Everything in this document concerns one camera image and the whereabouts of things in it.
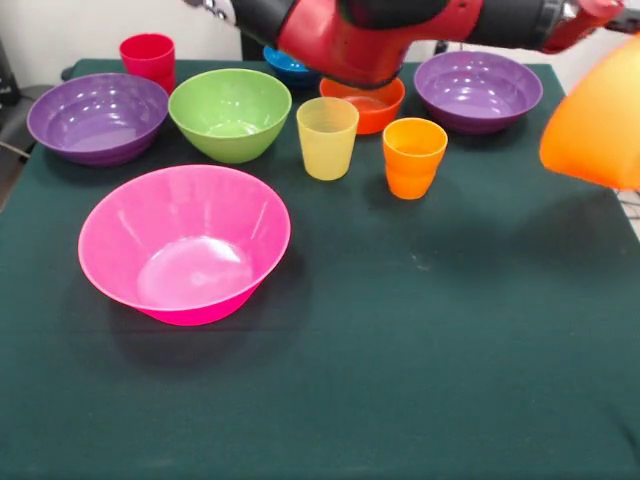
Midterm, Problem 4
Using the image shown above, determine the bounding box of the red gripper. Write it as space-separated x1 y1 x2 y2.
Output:
547 0 640 55

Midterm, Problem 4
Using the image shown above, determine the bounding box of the large orange bowl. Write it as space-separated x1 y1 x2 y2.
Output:
538 35 640 191

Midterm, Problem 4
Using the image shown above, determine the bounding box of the orange cup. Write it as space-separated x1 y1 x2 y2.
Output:
382 117 449 201

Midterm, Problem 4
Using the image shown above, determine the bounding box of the purple bowl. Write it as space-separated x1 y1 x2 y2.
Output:
26 72 170 167
413 50 544 135

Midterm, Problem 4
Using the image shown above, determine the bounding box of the red-orange bowl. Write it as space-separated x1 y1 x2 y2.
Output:
319 77 407 136

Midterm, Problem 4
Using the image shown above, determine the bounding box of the yellow cup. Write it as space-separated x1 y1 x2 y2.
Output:
295 96 361 182

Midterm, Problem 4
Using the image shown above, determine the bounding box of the blue bowl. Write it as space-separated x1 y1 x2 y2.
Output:
262 44 322 91

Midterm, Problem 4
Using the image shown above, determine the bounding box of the green bowl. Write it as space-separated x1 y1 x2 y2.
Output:
167 68 293 165

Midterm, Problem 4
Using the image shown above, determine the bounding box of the dark green table cloth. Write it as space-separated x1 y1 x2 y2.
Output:
0 58 640 480

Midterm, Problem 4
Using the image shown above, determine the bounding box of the red cup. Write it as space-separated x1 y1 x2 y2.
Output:
119 32 177 95

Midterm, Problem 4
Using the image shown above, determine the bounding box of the pink bowl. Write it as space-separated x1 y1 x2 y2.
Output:
77 165 292 327

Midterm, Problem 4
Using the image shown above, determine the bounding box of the black office chair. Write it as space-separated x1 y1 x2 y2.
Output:
0 37 54 161

